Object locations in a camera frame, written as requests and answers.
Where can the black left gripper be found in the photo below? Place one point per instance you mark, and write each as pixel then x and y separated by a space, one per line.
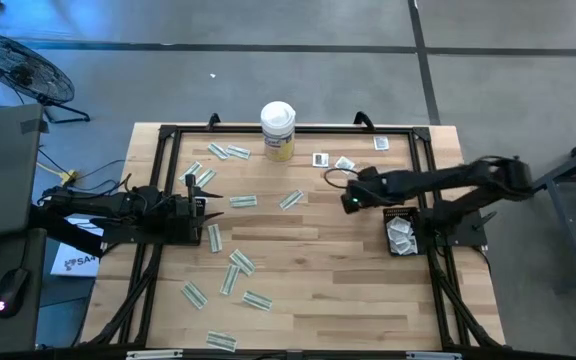
pixel 178 212

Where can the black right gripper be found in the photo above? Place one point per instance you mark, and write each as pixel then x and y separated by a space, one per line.
pixel 363 192

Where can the black perforated plastic tray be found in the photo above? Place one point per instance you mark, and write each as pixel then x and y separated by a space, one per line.
pixel 408 212
pixel 201 202

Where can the green white bandage strip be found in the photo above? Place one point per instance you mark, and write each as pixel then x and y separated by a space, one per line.
pixel 230 279
pixel 221 341
pixel 291 199
pixel 194 295
pixel 191 169
pixel 218 151
pixel 257 301
pixel 242 262
pixel 214 238
pixel 243 201
pixel 238 152
pixel 206 178

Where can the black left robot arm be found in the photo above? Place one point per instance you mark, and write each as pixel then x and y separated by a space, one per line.
pixel 113 202

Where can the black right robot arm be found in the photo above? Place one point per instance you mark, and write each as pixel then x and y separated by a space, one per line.
pixel 443 177

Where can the white lid yellow wipes canister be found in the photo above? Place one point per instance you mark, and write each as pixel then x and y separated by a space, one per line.
pixel 278 135

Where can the yellow power plug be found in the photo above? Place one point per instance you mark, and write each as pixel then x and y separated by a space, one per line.
pixel 70 176

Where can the white printed paper sheet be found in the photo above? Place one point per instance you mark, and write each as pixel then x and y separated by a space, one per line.
pixel 75 262

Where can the black desk support bar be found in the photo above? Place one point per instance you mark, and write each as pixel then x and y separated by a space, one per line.
pixel 63 232

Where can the white edge strip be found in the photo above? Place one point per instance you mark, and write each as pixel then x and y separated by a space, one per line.
pixel 153 354
pixel 433 355

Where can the grey tape piece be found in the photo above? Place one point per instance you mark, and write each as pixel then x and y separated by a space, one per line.
pixel 34 126

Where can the black computer mouse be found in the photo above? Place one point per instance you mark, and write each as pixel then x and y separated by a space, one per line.
pixel 10 292

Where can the dark grey desk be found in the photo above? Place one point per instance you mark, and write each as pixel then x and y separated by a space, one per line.
pixel 18 335

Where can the black floor fan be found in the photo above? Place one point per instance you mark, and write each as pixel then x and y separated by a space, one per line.
pixel 20 70

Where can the black metal table frame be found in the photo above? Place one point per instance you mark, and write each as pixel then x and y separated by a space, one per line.
pixel 318 129

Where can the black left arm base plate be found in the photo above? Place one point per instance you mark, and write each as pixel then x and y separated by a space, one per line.
pixel 118 234

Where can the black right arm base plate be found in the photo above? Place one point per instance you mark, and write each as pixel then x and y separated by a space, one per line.
pixel 468 230

